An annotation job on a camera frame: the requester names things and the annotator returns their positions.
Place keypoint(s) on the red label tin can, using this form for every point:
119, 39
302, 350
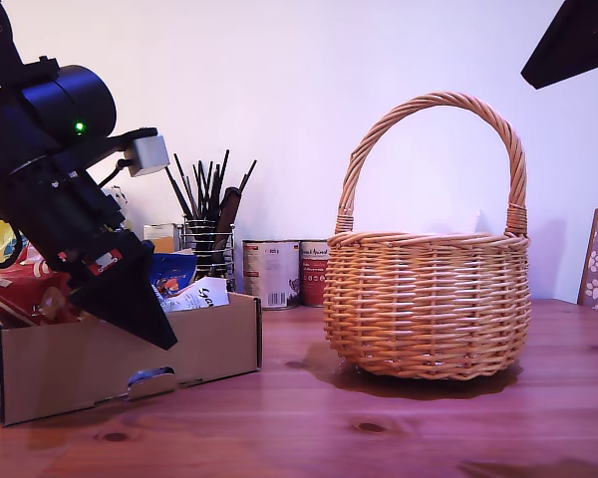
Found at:
313, 274

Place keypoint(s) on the woven wicker basket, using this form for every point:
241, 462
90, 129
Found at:
428, 299

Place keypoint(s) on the small pale carton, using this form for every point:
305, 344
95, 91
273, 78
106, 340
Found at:
162, 234

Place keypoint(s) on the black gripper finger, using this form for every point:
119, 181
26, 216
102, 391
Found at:
578, 45

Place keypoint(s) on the red Easter egg bag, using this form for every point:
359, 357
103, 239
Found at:
15, 294

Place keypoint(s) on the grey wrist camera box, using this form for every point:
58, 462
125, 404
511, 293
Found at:
149, 154

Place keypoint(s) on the blue Easter egg bag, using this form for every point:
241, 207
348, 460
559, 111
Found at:
174, 274

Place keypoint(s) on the black chopstick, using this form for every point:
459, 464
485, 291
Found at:
212, 184
183, 185
198, 189
205, 186
222, 174
177, 191
247, 174

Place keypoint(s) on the pale label tin can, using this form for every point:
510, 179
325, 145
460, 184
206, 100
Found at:
271, 274

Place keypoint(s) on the brown cardboard box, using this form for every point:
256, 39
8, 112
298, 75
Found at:
129, 348

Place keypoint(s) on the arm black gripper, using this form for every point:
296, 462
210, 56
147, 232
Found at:
65, 214

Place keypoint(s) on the white printed paper slip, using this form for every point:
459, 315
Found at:
207, 296

